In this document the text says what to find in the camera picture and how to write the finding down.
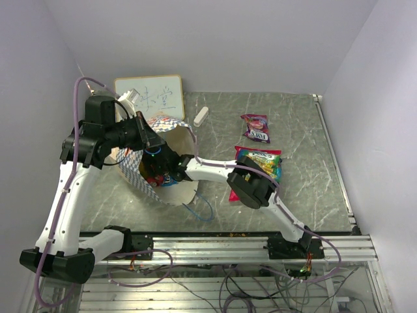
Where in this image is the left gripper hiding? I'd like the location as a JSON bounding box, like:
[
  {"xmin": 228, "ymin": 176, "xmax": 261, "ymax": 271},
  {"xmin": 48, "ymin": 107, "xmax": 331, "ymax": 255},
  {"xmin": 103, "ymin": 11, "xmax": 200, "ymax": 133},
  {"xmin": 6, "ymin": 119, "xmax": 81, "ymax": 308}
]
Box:
[{"xmin": 106, "ymin": 111, "xmax": 166, "ymax": 151}]

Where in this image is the red Skittles bag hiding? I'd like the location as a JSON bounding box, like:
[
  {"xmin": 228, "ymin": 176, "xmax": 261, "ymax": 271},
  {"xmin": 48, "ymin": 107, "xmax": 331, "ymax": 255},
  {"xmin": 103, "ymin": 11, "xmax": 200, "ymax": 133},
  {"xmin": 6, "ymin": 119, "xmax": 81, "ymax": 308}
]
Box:
[{"xmin": 146, "ymin": 175, "xmax": 164, "ymax": 188}]

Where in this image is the checkered paper bag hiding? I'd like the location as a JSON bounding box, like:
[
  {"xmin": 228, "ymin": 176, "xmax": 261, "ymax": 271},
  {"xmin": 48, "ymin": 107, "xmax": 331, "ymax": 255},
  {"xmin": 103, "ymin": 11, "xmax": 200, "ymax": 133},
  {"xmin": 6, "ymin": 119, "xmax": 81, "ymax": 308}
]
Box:
[{"xmin": 110, "ymin": 115, "xmax": 214, "ymax": 222}]

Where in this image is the blue M&M's bag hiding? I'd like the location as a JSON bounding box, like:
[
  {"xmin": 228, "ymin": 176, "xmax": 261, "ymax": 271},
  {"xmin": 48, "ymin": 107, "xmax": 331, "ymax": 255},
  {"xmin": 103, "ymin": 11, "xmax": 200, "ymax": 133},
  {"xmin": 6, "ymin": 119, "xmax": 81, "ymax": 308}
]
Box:
[{"xmin": 161, "ymin": 173, "xmax": 178, "ymax": 187}]

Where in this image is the red chips bag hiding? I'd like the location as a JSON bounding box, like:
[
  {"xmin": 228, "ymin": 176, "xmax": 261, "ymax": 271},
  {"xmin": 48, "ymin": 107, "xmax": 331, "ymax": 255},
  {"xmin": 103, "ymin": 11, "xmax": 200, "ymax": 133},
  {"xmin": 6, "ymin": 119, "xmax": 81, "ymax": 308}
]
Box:
[{"xmin": 229, "ymin": 190, "xmax": 240, "ymax": 202}]

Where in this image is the purple snack bag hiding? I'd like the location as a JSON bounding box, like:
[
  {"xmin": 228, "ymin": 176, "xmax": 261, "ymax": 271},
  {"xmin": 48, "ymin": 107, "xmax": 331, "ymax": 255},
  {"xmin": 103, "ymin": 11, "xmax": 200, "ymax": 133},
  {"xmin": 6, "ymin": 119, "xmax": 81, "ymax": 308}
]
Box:
[{"xmin": 240, "ymin": 114, "xmax": 270, "ymax": 143}]

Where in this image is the green Fox's candy bag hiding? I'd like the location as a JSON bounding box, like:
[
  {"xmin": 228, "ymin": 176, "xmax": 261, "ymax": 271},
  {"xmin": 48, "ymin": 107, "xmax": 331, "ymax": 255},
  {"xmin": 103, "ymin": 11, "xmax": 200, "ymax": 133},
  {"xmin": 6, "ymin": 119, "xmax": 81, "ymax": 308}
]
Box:
[{"xmin": 235, "ymin": 145, "xmax": 282, "ymax": 183}]

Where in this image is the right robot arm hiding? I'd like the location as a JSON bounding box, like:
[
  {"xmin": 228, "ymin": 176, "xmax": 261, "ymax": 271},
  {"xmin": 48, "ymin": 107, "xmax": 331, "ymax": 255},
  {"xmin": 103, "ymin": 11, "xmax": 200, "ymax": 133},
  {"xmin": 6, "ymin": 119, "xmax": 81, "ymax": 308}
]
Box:
[{"xmin": 143, "ymin": 144, "xmax": 312, "ymax": 258}]

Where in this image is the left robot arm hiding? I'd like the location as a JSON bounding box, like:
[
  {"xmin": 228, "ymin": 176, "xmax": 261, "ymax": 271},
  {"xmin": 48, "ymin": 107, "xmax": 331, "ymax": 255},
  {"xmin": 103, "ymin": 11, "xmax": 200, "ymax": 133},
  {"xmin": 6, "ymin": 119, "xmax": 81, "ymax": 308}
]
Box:
[{"xmin": 20, "ymin": 96, "xmax": 165, "ymax": 284}]

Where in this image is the small whiteboard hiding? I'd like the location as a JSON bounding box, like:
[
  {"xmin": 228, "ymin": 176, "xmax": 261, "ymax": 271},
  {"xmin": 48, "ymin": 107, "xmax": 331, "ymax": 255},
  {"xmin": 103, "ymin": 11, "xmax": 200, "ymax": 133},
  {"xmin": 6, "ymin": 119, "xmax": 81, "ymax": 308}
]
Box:
[{"xmin": 114, "ymin": 74, "xmax": 185, "ymax": 120}]

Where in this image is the white board eraser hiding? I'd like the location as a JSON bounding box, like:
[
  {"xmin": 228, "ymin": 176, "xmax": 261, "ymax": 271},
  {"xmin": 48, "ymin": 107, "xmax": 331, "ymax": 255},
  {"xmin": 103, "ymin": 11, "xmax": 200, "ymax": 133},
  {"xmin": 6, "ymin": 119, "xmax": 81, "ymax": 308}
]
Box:
[{"xmin": 193, "ymin": 106, "xmax": 209, "ymax": 127}]

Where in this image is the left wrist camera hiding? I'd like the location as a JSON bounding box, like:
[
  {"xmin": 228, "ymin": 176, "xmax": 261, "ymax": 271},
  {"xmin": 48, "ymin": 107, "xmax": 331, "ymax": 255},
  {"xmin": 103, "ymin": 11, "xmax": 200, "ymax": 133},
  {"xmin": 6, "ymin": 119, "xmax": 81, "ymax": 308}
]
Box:
[{"xmin": 117, "ymin": 89, "xmax": 139, "ymax": 119}]

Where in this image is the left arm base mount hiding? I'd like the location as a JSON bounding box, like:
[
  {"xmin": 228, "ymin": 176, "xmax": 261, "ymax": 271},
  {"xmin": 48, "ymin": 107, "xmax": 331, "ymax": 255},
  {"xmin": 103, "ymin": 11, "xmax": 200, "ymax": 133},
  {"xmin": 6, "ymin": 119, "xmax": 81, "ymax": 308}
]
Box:
[{"xmin": 109, "ymin": 233, "xmax": 154, "ymax": 260}]

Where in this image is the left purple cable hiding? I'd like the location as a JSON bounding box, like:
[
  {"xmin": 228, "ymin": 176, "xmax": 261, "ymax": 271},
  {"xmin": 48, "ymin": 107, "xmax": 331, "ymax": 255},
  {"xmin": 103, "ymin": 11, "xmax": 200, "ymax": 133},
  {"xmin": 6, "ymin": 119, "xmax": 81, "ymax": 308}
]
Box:
[{"xmin": 33, "ymin": 76, "xmax": 118, "ymax": 308}]

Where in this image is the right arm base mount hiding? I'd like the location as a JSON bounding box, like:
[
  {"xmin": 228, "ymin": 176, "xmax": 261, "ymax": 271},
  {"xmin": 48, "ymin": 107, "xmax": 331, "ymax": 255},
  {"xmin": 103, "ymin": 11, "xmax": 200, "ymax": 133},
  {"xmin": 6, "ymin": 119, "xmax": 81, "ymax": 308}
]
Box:
[{"xmin": 266, "ymin": 233, "xmax": 324, "ymax": 260}]

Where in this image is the aluminium frame rail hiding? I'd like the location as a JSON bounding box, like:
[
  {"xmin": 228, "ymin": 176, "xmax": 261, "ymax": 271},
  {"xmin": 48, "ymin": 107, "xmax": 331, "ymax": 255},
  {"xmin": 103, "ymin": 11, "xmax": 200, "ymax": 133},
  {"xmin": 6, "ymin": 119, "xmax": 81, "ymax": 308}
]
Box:
[{"xmin": 78, "ymin": 235, "xmax": 379, "ymax": 265}]

